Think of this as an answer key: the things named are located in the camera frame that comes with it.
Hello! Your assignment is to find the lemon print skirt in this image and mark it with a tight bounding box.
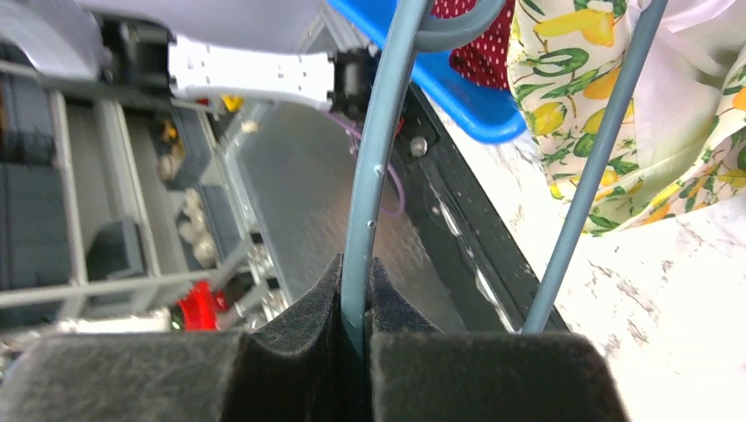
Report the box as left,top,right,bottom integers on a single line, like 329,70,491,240
508,1,745,236

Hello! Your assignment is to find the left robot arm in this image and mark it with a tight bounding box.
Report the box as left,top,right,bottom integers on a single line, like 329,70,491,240
98,14,377,119

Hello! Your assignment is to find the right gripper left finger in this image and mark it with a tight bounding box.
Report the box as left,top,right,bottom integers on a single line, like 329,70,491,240
1,258,347,421

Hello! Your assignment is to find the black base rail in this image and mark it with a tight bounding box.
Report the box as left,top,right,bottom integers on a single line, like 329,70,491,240
391,84,538,332

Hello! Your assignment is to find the blue plastic bin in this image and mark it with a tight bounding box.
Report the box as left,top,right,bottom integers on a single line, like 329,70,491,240
329,0,526,144

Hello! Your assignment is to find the dark red polka-dot skirt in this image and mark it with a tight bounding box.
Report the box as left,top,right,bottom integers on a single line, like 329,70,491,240
449,0,515,91

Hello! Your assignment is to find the grey-blue hanger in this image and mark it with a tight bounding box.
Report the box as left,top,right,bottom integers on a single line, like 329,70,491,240
340,0,668,358

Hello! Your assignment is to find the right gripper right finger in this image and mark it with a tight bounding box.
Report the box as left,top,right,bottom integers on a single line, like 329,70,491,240
369,259,628,422

